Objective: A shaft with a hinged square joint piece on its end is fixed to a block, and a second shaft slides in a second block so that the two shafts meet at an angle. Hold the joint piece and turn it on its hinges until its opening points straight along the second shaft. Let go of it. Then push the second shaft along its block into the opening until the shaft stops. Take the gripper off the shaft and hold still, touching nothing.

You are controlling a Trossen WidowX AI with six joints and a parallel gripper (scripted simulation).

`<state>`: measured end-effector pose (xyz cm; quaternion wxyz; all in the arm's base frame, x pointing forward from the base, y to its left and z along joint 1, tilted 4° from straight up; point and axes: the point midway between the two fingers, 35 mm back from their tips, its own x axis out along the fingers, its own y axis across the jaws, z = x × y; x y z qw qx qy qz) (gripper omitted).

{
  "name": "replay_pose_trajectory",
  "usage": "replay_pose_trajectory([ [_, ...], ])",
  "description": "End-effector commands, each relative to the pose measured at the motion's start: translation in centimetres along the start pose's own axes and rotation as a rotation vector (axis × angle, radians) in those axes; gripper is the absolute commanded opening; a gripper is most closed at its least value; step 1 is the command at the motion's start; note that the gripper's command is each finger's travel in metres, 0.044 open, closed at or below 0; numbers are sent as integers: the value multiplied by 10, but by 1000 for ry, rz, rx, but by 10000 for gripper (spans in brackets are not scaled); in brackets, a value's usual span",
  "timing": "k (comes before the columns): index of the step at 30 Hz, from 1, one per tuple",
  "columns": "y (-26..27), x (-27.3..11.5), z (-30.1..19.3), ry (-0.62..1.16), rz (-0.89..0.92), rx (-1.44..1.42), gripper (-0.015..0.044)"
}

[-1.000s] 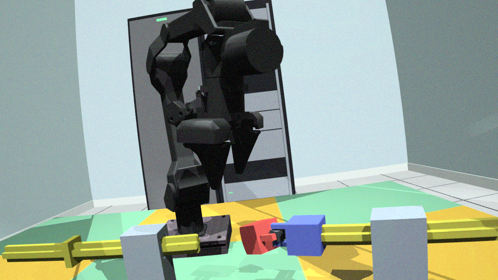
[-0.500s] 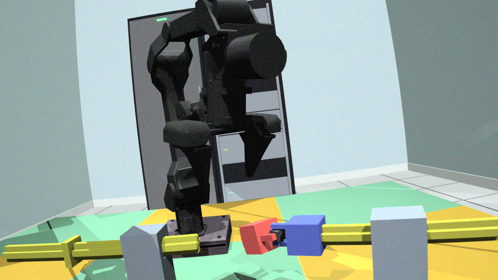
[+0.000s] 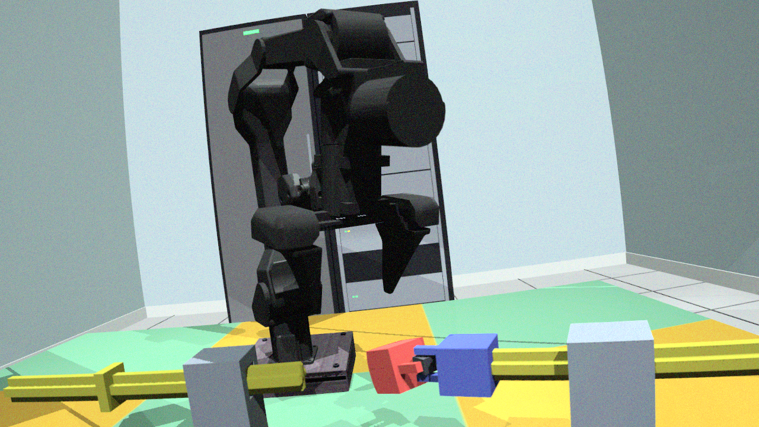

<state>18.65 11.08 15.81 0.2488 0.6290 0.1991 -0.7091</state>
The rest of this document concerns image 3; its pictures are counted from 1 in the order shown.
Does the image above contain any yellow bar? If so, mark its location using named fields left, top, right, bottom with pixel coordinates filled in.
left=3, top=345, right=307, bottom=427

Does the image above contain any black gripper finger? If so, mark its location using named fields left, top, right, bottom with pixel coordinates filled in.
left=267, top=245, right=323, bottom=313
left=375, top=222, right=430, bottom=294

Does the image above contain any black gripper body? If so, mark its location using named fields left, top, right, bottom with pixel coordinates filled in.
left=251, top=144, right=439, bottom=250

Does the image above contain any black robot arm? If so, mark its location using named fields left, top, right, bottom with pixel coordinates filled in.
left=228, top=8, right=445, bottom=365

